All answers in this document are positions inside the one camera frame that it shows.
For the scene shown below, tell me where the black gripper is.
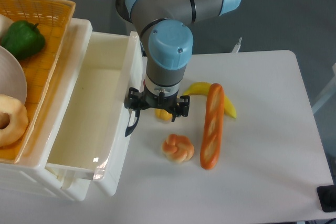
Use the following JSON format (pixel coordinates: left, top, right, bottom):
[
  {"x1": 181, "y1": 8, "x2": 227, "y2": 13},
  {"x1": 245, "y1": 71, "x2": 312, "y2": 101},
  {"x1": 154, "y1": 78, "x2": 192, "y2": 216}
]
[{"x1": 124, "y1": 87, "x2": 190, "y2": 122}]

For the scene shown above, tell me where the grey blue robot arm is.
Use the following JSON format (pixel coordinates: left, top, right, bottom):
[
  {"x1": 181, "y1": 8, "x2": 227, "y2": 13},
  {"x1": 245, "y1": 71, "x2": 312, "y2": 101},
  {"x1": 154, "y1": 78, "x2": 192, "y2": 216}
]
[{"x1": 115, "y1": 0, "x2": 241, "y2": 118}]

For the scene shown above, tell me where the white plastic drawer cabinet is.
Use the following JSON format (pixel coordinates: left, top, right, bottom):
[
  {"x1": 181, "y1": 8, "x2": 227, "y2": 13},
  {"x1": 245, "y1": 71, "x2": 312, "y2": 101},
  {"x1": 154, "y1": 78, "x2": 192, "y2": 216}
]
[{"x1": 0, "y1": 18, "x2": 93, "y2": 202}]

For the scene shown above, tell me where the yellow bell pepper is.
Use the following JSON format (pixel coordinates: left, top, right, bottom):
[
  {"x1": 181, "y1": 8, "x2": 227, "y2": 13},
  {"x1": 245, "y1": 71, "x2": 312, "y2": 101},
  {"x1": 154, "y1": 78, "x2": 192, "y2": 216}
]
[{"x1": 155, "y1": 109, "x2": 172, "y2": 121}]

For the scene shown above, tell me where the yellow banana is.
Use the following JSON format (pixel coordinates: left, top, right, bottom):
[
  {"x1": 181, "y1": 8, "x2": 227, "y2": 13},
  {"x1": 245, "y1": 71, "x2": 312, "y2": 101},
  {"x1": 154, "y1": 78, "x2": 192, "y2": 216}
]
[{"x1": 183, "y1": 82, "x2": 237, "y2": 119}]

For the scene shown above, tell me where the knotted bread roll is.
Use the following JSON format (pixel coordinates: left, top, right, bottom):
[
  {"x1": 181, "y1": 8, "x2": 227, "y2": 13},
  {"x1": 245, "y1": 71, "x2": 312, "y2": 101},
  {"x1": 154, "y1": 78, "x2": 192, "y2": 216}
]
[{"x1": 161, "y1": 134, "x2": 194, "y2": 163}]

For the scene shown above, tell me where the orange baguette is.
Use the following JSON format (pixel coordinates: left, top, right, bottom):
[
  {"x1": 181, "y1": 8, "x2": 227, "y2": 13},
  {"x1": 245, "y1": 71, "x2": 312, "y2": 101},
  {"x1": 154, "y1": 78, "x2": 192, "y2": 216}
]
[{"x1": 200, "y1": 83, "x2": 225, "y2": 170}]

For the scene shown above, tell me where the yellow woven basket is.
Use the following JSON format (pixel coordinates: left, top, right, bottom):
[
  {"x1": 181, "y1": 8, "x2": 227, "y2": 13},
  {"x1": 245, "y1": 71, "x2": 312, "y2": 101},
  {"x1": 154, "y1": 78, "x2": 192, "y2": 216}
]
[{"x1": 1, "y1": 0, "x2": 76, "y2": 164}]

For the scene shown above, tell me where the beige donut bread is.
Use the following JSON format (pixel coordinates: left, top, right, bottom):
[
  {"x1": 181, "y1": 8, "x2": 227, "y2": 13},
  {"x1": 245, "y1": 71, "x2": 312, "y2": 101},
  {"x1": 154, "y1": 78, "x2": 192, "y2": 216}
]
[{"x1": 1, "y1": 94, "x2": 29, "y2": 147}]

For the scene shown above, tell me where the white plate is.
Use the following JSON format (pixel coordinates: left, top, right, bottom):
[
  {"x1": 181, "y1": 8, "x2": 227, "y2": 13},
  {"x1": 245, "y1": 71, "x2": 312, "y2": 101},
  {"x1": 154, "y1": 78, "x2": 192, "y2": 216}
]
[{"x1": 0, "y1": 47, "x2": 27, "y2": 104}]

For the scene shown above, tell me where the green bell pepper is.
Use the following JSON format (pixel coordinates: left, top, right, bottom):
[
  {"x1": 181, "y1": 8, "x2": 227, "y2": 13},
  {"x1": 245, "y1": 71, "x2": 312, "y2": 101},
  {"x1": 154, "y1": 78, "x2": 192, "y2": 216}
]
[{"x1": 1, "y1": 20, "x2": 46, "y2": 60}]

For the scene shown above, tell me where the white object in basket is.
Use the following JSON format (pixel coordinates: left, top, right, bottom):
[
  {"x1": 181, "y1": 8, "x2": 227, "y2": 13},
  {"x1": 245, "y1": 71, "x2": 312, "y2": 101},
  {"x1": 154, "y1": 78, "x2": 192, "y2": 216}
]
[{"x1": 0, "y1": 14, "x2": 14, "y2": 38}]

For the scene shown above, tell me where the black device at edge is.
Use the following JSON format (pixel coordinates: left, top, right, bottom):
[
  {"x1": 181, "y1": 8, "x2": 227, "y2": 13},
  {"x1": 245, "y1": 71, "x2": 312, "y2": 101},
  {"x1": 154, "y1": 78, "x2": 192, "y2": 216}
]
[{"x1": 317, "y1": 185, "x2": 336, "y2": 212}]

